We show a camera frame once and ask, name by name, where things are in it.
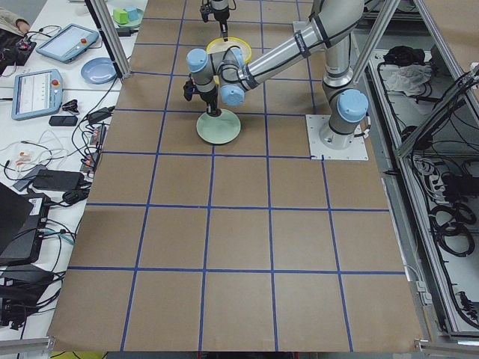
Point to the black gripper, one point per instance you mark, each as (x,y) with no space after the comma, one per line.
(218,15)
(208,98)

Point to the yellow steamer top layer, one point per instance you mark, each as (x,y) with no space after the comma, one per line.
(220,45)

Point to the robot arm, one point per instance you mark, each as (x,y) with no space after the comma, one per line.
(220,9)
(225,76)

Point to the light green plate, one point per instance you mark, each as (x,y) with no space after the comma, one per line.
(220,129)

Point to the light blue block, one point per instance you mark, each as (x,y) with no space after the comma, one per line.
(132,13)

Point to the green block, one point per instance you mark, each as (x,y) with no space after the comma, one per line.
(120,16)

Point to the blue plate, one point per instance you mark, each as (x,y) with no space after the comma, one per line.
(98,71)

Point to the black phone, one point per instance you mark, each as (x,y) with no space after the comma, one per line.
(63,120)

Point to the teach pendant tablet upper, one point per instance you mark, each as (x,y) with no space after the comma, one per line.
(68,43)

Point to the teach pendant tablet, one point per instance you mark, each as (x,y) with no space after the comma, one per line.
(37,94)
(68,43)

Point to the teach pendant tablet lower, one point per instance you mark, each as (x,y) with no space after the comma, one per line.
(37,94)

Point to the black power brick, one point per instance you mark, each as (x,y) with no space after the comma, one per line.
(51,180)

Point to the white crumpled cloth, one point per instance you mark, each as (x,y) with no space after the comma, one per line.
(409,80)

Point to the black laptop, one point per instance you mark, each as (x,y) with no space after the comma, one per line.
(23,217)

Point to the aluminium frame post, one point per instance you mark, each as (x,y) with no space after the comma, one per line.
(105,26)

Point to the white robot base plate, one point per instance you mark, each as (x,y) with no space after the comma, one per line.
(324,144)

